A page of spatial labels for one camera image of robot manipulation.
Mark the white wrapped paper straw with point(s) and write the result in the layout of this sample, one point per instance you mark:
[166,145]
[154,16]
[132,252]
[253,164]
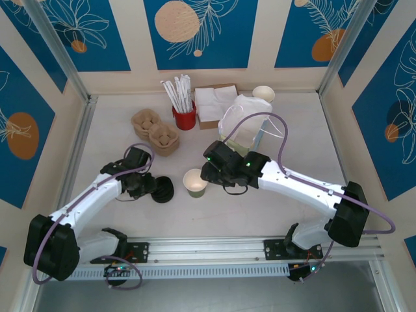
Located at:
[188,94]
[173,97]
[169,96]
[178,94]
[183,94]

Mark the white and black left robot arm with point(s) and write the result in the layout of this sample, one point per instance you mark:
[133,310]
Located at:
[91,198]

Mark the brown cardboard napkin box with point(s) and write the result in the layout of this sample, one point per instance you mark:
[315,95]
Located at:
[208,125]

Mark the red metal straw bucket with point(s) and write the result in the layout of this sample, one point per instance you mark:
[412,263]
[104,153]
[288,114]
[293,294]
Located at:
[185,118]

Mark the printed paper takeout bag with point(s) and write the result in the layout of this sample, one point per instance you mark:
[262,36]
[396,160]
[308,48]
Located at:
[243,130]

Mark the aluminium table side rail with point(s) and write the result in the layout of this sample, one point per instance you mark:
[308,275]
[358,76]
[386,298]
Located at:
[84,130]

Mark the stack of white napkins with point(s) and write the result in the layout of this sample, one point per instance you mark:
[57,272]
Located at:
[211,100]

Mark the green paper coffee cup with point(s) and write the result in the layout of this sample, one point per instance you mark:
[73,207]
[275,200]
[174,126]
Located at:
[195,182]

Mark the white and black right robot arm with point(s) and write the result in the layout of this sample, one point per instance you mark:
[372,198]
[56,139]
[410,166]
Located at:
[302,187]

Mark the black cup lid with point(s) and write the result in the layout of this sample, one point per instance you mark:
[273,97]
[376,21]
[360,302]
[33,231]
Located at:
[164,190]

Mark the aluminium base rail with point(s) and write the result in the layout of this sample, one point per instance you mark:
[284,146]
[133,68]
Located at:
[211,247]

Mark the aluminium right frame post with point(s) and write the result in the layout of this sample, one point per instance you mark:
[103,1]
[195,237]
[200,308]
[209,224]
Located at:
[343,48]

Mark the small black controller board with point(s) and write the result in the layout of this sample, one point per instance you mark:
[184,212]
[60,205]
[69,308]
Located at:
[113,272]
[302,272]

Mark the aluminium left frame post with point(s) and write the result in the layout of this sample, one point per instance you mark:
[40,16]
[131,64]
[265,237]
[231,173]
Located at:
[59,48]

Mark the aluminium frame post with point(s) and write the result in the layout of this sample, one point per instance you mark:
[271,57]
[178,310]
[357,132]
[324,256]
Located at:
[59,48]
[343,48]

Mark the stack of paper cups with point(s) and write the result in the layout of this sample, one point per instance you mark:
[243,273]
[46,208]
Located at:
[263,93]

